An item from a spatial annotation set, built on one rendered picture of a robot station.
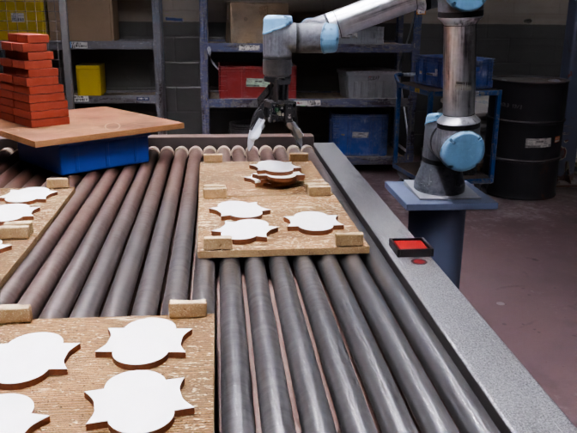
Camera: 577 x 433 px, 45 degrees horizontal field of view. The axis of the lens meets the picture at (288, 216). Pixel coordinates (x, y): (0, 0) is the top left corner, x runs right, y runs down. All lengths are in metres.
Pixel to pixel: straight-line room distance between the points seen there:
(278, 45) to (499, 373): 1.08
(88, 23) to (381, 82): 2.50
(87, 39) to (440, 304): 5.26
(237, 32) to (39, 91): 3.84
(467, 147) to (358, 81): 4.21
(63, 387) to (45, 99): 1.45
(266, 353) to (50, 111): 1.44
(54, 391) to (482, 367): 0.58
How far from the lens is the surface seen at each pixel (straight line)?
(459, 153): 1.94
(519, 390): 1.02
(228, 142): 2.56
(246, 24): 6.02
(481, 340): 1.14
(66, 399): 0.94
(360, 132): 6.20
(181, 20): 6.61
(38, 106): 2.29
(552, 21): 7.32
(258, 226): 1.52
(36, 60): 2.29
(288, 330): 1.12
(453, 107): 1.94
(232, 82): 5.98
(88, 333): 1.10
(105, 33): 6.21
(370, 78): 6.14
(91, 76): 6.25
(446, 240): 2.14
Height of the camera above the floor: 1.41
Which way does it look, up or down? 17 degrees down
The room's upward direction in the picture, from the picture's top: 1 degrees clockwise
